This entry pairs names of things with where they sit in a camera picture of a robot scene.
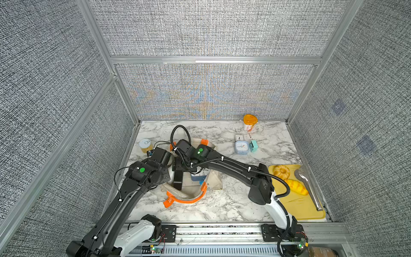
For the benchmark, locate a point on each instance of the small clear alarm clock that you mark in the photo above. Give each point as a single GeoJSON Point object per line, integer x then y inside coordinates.
{"type": "Point", "coordinates": [239, 137]}

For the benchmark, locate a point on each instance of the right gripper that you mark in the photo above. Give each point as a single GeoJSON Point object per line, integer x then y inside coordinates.
{"type": "Point", "coordinates": [175, 166]}

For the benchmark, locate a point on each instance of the mint green cube clock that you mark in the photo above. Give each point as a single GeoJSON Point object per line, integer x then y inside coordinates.
{"type": "Point", "coordinates": [253, 145]}

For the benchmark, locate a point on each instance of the black rectangular clock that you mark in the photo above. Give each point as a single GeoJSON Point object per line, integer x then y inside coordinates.
{"type": "Point", "coordinates": [178, 179]}

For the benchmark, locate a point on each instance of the toy bundt cake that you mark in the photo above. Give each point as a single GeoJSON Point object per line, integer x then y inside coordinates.
{"type": "Point", "coordinates": [282, 172]}

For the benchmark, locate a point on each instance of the toy yellow bread loaf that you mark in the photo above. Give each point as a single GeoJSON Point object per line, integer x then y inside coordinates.
{"type": "Point", "coordinates": [297, 187]}

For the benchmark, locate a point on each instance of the large blue rectangular alarm clock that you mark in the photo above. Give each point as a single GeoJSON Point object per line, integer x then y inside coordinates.
{"type": "Point", "coordinates": [199, 177]}

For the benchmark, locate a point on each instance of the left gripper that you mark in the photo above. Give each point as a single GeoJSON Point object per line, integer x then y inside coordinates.
{"type": "Point", "coordinates": [167, 175]}

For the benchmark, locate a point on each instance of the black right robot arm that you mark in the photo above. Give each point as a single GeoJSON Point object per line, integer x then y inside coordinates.
{"type": "Point", "coordinates": [265, 189]}

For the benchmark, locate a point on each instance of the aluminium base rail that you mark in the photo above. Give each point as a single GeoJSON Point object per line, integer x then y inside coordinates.
{"type": "Point", "coordinates": [242, 239]}

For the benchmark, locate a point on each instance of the metal tongs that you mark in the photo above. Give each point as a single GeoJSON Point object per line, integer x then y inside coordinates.
{"type": "Point", "coordinates": [303, 177]}

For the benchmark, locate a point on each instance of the orange lid drink cup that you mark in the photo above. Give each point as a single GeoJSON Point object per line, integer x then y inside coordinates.
{"type": "Point", "coordinates": [249, 122]}

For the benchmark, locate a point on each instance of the light blue round alarm clock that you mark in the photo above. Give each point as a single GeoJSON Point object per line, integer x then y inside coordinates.
{"type": "Point", "coordinates": [241, 147]}

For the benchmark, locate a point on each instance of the yellow cutting board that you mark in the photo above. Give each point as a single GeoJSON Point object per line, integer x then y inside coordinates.
{"type": "Point", "coordinates": [301, 207]}

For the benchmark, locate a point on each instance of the cream canvas bag orange handles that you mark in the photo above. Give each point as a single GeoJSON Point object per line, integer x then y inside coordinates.
{"type": "Point", "coordinates": [191, 192]}

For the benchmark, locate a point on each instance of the yellow can white lid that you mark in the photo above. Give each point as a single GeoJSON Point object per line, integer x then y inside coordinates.
{"type": "Point", "coordinates": [145, 145]}

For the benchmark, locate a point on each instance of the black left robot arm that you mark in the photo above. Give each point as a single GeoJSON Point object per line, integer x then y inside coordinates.
{"type": "Point", "coordinates": [142, 176]}

